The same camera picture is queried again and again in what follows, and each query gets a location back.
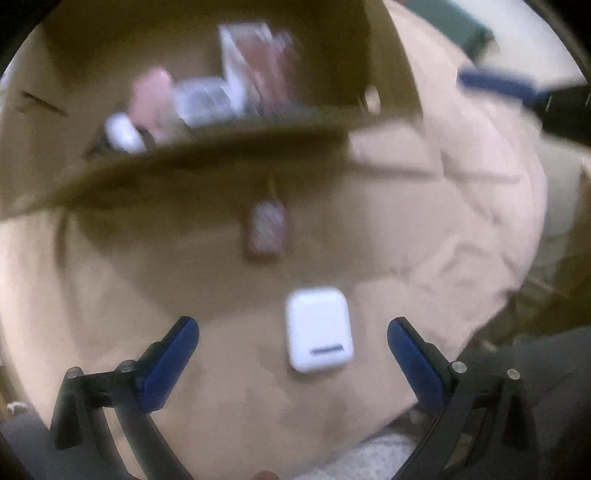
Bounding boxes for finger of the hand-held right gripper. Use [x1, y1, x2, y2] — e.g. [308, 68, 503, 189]
[457, 67, 552, 110]

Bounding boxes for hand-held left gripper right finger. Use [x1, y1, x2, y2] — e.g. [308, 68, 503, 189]
[386, 317, 539, 480]

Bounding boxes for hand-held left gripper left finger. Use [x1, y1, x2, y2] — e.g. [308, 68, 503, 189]
[48, 316, 201, 480]

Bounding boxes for white earbud case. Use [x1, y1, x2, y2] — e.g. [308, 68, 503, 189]
[284, 286, 355, 374]

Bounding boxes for brown cardboard box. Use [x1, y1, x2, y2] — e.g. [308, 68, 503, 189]
[0, 0, 428, 224]

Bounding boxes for pink hair claw clip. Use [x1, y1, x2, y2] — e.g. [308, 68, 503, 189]
[249, 30, 302, 114]

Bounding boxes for clear plastic case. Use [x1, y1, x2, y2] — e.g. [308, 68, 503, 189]
[173, 76, 232, 128]

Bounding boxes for pink compact with black cord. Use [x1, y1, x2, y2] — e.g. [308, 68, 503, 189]
[127, 67, 185, 140]

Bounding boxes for dark green board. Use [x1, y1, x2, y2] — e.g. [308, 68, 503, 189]
[401, 0, 496, 58]

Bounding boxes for white fuzzy cloth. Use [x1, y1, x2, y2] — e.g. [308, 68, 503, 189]
[295, 431, 431, 480]

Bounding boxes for pink block with gold tip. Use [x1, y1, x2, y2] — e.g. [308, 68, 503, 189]
[242, 178, 288, 260]

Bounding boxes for small white bottle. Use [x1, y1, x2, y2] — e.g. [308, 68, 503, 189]
[104, 113, 148, 155]

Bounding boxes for tall white carton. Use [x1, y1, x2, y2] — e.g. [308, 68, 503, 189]
[218, 21, 274, 117]

